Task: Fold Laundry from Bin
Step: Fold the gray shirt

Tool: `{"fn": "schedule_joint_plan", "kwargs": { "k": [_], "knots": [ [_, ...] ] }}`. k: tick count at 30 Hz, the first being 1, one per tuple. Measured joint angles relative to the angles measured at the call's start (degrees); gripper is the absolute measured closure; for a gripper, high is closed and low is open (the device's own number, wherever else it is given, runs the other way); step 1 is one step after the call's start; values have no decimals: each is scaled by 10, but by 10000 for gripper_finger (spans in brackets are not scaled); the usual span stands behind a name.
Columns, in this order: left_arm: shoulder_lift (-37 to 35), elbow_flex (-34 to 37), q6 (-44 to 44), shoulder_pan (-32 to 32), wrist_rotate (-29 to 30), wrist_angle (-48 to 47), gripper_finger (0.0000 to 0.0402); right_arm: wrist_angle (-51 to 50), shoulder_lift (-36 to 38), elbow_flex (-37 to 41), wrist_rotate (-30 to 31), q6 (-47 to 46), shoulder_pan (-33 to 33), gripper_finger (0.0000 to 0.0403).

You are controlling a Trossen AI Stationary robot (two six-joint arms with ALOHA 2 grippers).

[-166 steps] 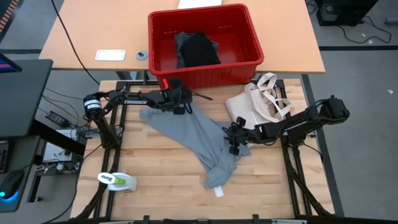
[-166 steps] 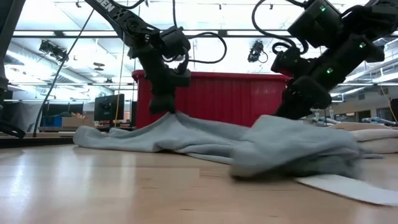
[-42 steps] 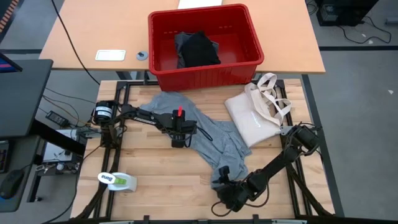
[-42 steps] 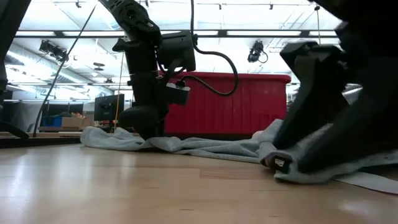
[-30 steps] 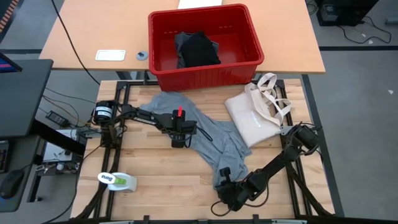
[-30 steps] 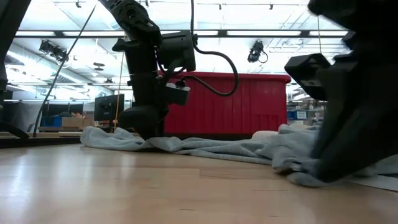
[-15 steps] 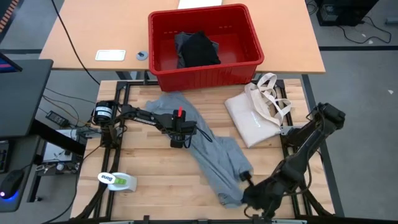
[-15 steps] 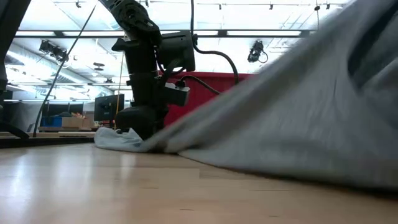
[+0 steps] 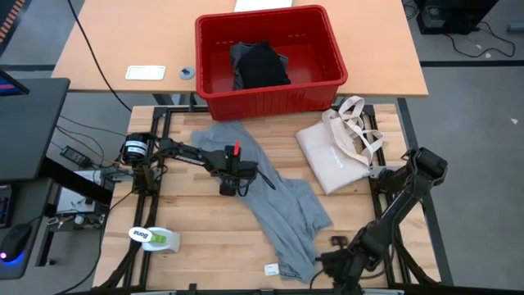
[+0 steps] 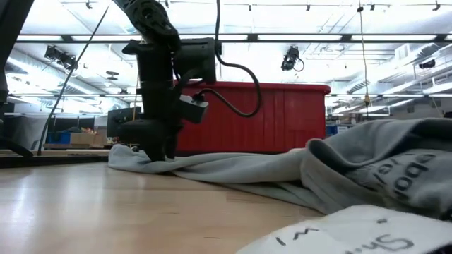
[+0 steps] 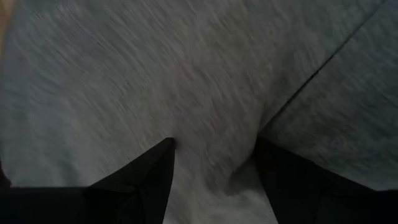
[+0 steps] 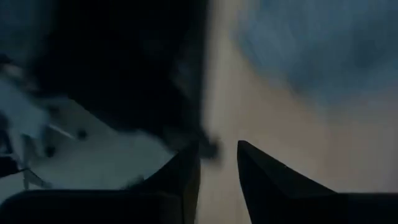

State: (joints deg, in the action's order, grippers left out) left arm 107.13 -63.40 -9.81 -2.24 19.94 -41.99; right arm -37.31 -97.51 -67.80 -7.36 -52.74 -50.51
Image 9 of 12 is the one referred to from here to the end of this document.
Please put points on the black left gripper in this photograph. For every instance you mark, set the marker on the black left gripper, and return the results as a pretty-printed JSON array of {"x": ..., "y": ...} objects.
[{"x": 237, "y": 166}]

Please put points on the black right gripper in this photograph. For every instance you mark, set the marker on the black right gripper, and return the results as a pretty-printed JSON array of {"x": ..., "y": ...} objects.
[{"x": 341, "y": 266}]

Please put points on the grey t-shirt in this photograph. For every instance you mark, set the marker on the grey t-shirt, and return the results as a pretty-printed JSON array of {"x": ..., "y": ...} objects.
[{"x": 282, "y": 205}]

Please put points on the white paper hang tag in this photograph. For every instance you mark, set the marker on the white paper hang tag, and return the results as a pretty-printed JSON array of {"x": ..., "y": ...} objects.
[{"x": 271, "y": 269}]

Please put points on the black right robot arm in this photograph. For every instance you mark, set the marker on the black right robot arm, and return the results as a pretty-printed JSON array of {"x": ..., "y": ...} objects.
[{"x": 405, "y": 192}]

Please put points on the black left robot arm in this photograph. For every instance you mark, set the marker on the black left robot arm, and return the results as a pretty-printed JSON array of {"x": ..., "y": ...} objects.
[{"x": 180, "y": 153}]

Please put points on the red plastic laundry bin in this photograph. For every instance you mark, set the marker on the red plastic laundry bin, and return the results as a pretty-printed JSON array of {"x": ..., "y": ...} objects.
[{"x": 270, "y": 102}]

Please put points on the red tape flag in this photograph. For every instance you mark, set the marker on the red tape flag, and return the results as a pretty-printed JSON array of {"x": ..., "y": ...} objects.
[{"x": 236, "y": 147}]

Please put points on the beige canvas tote bag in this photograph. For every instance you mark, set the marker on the beige canvas tote bag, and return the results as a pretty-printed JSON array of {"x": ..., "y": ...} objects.
[{"x": 335, "y": 160}]

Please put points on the black garment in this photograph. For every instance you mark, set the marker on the black garment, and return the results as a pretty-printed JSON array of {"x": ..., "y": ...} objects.
[{"x": 264, "y": 65}]

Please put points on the dark grey garment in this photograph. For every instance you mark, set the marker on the dark grey garment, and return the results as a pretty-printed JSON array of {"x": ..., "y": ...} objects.
[{"x": 236, "y": 61}]

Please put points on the white flat rectangular device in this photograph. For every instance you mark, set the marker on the white flat rectangular device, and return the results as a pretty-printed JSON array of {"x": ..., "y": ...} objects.
[{"x": 145, "y": 72}]

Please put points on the white paper sheet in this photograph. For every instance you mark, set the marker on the white paper sheet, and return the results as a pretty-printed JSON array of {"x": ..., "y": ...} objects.
[{"x": 262, "y": 5}]

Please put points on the white electronics board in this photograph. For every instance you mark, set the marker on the white electronics board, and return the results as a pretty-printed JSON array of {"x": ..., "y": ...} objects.
[{"x": 78, "y": 205}]

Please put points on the black power adapter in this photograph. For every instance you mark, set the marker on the black power adapter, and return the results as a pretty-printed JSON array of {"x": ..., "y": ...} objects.
[{"x": 74, "y": 155}]

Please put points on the tan wooden desk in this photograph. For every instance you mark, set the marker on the tan wooden desk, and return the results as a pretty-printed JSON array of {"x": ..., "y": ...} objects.
[{"x": 123, "y": 41}]

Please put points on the black side desk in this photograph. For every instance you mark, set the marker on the black side desk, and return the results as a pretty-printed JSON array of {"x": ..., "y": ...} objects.
[{"x": 28, "y": 131}]

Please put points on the black computer tower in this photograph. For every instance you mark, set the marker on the black computer tower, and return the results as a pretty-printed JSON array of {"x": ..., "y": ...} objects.
[{"x": 454, "y": 16}]

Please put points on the black computer mouse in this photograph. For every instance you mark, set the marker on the black computer mouse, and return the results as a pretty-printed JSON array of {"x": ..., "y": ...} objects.
[{"x": 14, "y": 243}]

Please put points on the black keyboard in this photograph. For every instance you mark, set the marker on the black keyboard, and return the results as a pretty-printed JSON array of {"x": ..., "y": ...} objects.
[{"x": 5, "y": 205}]

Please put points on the monitor with coloured screen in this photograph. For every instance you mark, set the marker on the monitor with coloured screen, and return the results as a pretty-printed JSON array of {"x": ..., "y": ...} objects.
[{"x": 10, "y": 84}]

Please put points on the black device with orange stripes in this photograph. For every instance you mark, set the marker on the black device with orange stripes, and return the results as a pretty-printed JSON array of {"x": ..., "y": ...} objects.
[{"x": 10, "y": 20}]

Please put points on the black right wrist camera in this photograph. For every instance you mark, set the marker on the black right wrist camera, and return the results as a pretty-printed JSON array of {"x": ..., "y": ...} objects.
[{"x": 339, "y": 241}]

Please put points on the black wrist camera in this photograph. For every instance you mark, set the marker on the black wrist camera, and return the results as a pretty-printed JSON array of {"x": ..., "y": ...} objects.
[
  {"x": 227, "y": 189},
  {"x": 339, "y": 241}
]

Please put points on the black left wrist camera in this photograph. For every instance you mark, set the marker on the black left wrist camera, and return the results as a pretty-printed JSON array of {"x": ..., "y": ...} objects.
[{"x": 227, "y": 189}]

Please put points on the black aluminium table frame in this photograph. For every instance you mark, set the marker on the black aluminium table frame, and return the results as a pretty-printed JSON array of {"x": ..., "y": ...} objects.
[{"x": 176, "y": 109}]

